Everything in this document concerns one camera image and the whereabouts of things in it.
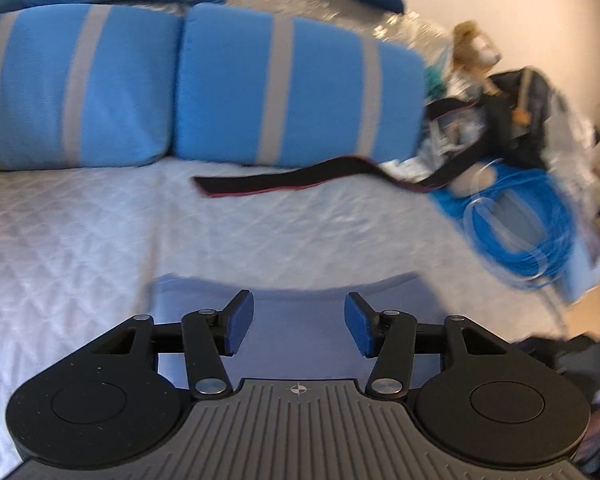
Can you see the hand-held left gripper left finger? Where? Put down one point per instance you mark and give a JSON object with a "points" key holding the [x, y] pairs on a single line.
{"points": [[237, 322]]}

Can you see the grey-blue fleece garment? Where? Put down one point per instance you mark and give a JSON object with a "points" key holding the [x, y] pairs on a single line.
{"points": [[300, 310]]}

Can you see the brown teddy bear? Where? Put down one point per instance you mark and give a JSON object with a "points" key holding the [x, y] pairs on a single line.
{"points": [[472, 45]]}

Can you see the black bag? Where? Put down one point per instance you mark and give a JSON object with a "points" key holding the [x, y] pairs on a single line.
{"points": [[505, 115]]}

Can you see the blue pillow with grey stripes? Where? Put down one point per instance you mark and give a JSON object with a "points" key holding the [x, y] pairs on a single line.
{"points": [[320, 95], [120, 90]]}

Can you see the blue grey cushion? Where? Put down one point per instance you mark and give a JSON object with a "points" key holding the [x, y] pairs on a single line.
{"points": [[585, 270]]}

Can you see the clear plastic sheet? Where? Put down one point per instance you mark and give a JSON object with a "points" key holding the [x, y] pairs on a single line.
{"points": [[405, 30]]}

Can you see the white quilted bedspread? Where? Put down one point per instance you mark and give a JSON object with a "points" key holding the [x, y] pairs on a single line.
{"points": [[105, 240]]}

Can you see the black belt with red edge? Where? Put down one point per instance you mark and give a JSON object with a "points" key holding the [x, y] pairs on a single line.
{"points": [[280, 180]]}

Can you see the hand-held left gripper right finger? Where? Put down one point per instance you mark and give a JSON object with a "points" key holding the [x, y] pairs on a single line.
{"points": [[360, 325]]}

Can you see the teal yarn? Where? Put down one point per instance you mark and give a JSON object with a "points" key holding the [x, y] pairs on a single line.
{"points": [[432, 82]]}

